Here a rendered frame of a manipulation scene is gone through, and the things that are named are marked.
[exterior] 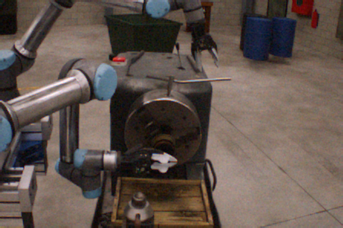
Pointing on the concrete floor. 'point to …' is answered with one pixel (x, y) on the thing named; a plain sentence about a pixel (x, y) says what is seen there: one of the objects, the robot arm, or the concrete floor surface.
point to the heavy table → (204, 15)
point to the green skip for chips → (141, 34)
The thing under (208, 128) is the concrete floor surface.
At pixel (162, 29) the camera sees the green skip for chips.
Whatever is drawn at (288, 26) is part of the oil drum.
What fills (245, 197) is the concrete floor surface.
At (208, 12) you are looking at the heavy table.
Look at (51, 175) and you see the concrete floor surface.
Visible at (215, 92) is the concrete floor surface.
